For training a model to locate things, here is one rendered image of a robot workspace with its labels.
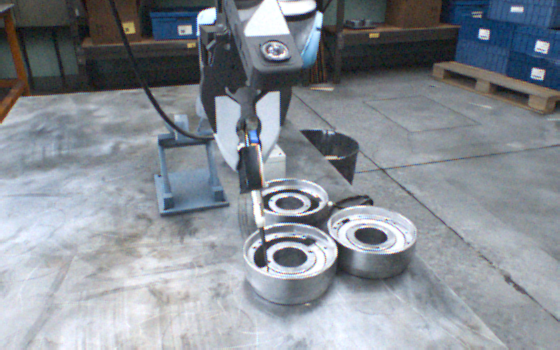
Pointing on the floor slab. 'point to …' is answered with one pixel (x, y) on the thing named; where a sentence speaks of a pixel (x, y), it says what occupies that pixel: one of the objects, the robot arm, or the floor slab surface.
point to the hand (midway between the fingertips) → (248, 160)
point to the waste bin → (331, 146)
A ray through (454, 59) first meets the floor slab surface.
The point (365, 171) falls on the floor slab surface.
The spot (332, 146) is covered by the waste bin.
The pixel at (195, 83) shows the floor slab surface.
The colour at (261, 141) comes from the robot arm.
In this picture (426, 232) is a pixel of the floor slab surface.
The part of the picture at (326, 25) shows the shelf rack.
